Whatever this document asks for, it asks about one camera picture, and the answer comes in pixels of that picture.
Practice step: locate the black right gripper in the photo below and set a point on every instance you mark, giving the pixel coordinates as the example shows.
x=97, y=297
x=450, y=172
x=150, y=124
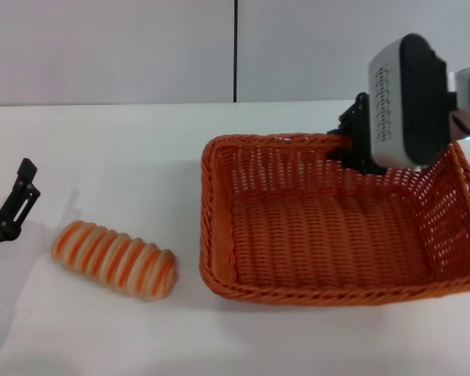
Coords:
x=362, y=149

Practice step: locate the orange woven plastic basket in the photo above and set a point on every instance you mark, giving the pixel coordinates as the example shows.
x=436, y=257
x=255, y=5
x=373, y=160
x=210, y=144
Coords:
x=317, y=243

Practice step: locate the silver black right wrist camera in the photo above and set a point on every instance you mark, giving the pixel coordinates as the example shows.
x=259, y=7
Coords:
x=411, y=102

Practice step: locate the orange white striped bread roll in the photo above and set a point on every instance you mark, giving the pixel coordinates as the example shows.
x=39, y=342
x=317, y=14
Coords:
x=113, y=260

